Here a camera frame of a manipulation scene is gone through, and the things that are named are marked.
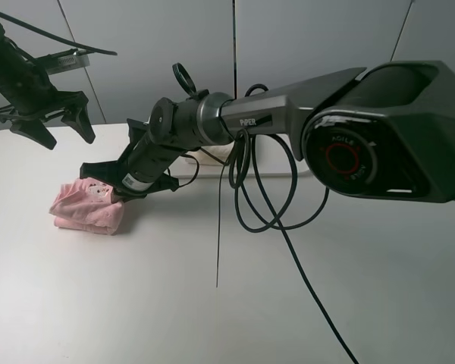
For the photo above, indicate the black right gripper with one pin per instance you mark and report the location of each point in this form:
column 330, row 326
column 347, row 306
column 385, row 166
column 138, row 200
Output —
column 125, row 185

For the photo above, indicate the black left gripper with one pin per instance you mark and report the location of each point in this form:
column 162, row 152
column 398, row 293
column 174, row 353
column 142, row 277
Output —
column 71, row 106

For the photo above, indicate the pink towel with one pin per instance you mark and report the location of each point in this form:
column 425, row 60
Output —
column 85, row 205

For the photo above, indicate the cream white towel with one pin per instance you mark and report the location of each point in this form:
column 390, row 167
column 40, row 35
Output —
column 215, row 155

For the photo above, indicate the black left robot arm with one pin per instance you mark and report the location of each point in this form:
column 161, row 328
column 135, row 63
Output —
column 34, row 100

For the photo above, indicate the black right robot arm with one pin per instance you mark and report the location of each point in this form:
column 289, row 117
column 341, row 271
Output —
column 388, row 133

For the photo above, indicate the white plastic tray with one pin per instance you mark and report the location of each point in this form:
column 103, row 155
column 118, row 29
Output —
column 271, row 161

